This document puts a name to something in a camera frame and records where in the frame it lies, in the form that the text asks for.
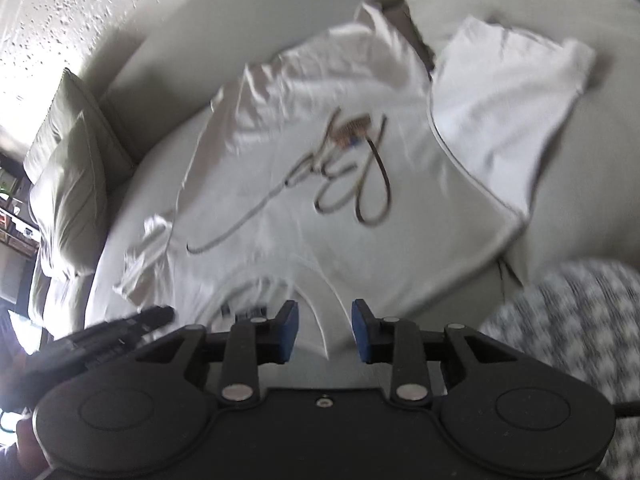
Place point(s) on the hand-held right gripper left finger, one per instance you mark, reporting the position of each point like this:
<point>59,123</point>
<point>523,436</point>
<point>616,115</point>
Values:
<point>290,332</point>

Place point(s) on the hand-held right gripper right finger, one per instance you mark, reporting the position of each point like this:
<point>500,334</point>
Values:
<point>361,332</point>

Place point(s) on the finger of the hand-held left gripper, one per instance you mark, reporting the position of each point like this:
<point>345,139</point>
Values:
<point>145,320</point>

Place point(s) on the white printed t-shirt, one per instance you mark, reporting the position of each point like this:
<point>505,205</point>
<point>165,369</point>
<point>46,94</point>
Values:
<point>300,160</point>

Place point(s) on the person's left hand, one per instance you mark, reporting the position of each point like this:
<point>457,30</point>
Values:
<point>31,447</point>

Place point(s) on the small beige cushion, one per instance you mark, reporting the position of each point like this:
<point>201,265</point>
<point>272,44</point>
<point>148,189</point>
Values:
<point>70,195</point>

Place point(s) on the dark shelf with items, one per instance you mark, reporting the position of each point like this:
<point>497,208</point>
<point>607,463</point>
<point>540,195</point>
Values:
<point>15,220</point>

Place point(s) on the large beige cushion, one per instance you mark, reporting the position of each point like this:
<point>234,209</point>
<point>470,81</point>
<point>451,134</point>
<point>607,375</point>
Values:
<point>60,110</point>

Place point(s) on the grey sofa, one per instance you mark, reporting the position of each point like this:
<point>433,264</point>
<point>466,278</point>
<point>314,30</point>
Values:
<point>165,60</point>

